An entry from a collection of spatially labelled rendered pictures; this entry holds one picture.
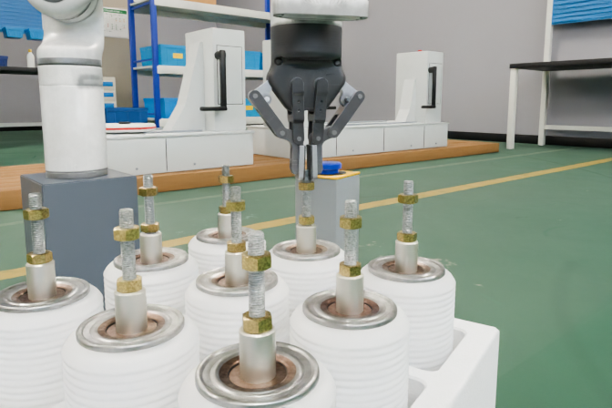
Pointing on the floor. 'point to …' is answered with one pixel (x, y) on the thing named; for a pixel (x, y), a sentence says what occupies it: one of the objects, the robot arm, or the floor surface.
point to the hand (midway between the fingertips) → (306, 161)
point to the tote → (126, 115)
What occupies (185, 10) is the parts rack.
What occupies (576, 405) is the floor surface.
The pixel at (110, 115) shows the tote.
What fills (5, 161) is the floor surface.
